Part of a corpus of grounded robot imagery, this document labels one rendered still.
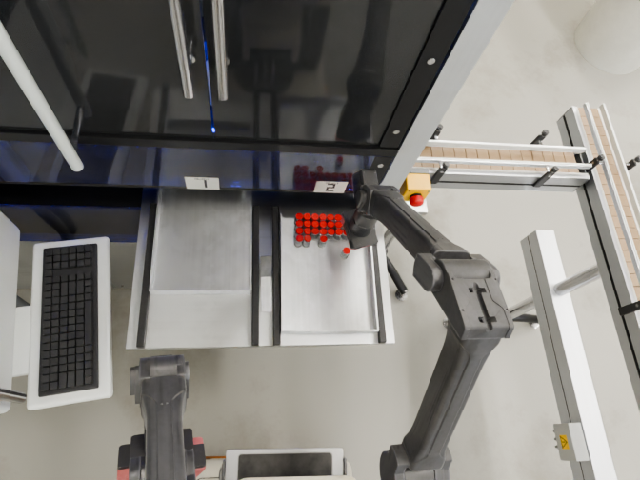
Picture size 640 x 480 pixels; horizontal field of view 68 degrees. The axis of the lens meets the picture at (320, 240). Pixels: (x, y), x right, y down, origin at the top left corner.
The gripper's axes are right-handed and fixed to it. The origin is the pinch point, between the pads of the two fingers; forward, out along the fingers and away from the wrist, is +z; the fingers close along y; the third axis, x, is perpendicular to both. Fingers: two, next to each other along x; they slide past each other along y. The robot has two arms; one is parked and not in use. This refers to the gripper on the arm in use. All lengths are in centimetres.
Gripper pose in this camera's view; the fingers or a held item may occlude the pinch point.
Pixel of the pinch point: (352, 240)
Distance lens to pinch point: 128.0
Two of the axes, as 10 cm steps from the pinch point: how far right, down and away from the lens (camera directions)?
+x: -9.5, 2.1, -2.3
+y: -2.8, -9.0, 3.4
